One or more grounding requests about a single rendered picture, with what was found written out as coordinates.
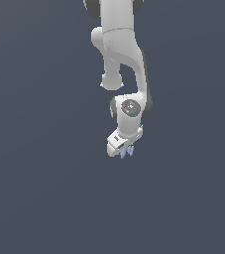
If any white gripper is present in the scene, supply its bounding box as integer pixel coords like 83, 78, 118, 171
106, 124, 144, 160

